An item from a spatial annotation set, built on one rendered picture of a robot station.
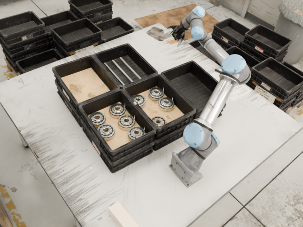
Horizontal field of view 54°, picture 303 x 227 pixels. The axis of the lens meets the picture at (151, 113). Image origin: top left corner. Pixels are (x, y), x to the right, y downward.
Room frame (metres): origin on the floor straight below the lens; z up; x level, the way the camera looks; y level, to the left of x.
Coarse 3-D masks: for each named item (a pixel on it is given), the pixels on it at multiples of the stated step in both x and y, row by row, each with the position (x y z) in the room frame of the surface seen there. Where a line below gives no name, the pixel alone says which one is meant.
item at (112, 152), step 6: (120, 90) 1.34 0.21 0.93; (102, 96) 1.26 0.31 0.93; (126, 96) 1.29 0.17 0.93; (90, 102) 1.20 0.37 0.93; (132, 102) 1.24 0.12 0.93; (138, 108) 1.20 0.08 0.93; (84, 114) 1.10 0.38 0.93; (90, 120) 1.06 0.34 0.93; (96, 132) 0.98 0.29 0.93; (150, 132) 1.03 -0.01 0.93; (102, 138) 0.95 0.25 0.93; (138, 138) 0.98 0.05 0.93; (144, 138) 0.99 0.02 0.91; (126, 144) 0.93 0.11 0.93; (132, 144) 0.94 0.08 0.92; (108, 150) 0.88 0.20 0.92; (114, 150) 0.88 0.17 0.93; (120, 150) 0.90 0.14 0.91
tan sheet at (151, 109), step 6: (150, 102) 1.36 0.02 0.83; (156, 102) 1.37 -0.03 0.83; (144, 108) 1.30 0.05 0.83; (150, 108) 1.31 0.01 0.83; (156, 108) 1.31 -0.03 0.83; (174, 108) 1.33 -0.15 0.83; (150, 114) 1.25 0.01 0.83; (156, 114) 1.26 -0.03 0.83; (162, 114) 1.27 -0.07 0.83; (168, 114) 1.27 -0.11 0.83; (174, 114) 1.28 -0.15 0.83; (180, 114) 1.28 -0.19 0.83; (168, 120) 1.22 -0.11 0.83
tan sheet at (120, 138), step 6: (108, 108) 1.26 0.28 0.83; (108, 114) 1.21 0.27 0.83; (108, 120) 1.16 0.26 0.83; (114, 120) 1.17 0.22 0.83; (114, 126) 1.12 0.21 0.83; (138, 126) 1.15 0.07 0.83; (120, 132) 1.08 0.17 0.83; (126, 132) 1.09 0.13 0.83; (114, 138) 1.03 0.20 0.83; (120, 138) 1.04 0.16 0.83; (126, 138) 1.04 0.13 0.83; (108, 144) 0.99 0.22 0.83; (114, 144) 0.99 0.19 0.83; (120, 144) 1.00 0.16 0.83
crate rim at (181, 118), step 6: (150, 78) 1.49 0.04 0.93; (162, 78) 1.50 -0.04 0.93; (132, 84) 1.40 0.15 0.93; (168, 84) 1.45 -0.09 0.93; (174, 90) 1.40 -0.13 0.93; (180, 96) 1.35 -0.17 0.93; (186, 102) 1.30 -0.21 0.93; (192, 108) 1.26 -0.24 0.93; (144, 114) 1.16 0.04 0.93; (186, 114) 1.20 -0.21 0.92; (192, 114) 1.22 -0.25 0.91; (150, 120) 1.12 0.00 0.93; (174, 120) 1.14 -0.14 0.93; (180, 120) 1.16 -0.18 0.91; (156, 126) 1.08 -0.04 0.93; (162, 126) 1.09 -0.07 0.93; (168, 126) 1.10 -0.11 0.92
